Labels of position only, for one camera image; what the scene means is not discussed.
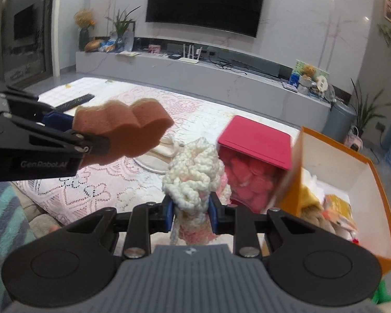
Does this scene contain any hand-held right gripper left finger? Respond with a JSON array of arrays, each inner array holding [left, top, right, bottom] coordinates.
[[68, 195, 176, 259]]

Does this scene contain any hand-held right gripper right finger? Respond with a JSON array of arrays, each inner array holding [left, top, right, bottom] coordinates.
[[209, 193, 315, 258]]

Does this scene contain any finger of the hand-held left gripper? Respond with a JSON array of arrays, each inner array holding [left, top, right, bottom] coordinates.
[[0, 111, 111, 156], [0, 86, 76, 131]]

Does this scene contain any brown sponge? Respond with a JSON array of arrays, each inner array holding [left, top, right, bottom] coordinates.
[[73, 99, 175, 167]]

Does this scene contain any cream pink knitted yarn piece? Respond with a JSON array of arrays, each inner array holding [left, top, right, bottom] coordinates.
[[162, 138, 230, 246]]

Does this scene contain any orange box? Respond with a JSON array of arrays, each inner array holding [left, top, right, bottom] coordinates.
[[275, 127, 391, 276]]

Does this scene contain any pile of pink soft puffs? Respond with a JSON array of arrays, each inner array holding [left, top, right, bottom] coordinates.
[[222, 147, 285, 212]]

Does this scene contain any black remote control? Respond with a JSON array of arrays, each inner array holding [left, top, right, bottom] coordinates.
[[54, 93, 95, 111]]

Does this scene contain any teal striped blanket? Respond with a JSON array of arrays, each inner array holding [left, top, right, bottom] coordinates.
[[0, 181, 41, 300]]

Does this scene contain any beige cushion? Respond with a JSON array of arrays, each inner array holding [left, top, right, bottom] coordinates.
[[20, 199, 67, 238]]

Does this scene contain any brown snack bag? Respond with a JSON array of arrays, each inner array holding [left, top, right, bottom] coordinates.
[[85, 39, 104, 52]]

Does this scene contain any vase with orange flowers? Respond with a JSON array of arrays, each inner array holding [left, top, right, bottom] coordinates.
[[74, 8, 96, 52]]

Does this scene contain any blue white snack bag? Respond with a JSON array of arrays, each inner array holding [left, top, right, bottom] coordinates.
[[101, 37, 118, 53]]

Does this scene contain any tan plush toy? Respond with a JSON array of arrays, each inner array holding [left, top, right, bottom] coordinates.
[[300, 204, 338, 235]]

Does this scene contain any dark glass sliding door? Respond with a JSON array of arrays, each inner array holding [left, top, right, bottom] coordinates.
[[0, 0, 57, 82]]

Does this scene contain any white cotton wad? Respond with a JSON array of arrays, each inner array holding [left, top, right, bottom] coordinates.
[[301, 166, 326, 191]]

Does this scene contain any grey television cabinet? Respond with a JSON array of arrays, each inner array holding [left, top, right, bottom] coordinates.
[[76, 36, 333, 134]]

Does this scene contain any green potted plant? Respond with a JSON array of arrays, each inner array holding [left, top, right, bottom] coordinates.
[[106, 5, 141, 51]]

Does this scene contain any white router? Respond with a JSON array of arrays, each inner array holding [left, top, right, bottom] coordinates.
[[178, 43, 203, 64]]

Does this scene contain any grey trash bin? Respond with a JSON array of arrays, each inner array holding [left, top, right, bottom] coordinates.
[[322, 101, 357, 142]]

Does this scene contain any pink white small bag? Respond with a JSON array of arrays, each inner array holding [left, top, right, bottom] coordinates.
[[344, 125, 364, 152]]

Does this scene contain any cream plush toy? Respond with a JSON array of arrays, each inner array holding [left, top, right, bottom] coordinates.
[[313, 75, 329, 93]]

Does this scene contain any green white gift box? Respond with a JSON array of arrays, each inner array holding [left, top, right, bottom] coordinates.
[[295, 59, 329, 85]]

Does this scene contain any black television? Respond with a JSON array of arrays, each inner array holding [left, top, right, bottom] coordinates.
[[145, 0, 268, 38]]

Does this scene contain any tall leafy floor plant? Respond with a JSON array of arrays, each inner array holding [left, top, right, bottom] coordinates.
[[349, 78, 391, 137]]

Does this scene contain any green cloth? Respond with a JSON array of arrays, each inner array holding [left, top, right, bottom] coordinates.
[[371, 280, 391, 304]]

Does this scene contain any green trailing plant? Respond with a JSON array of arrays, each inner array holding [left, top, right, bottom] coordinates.
[[378, 23, 391, 56]]

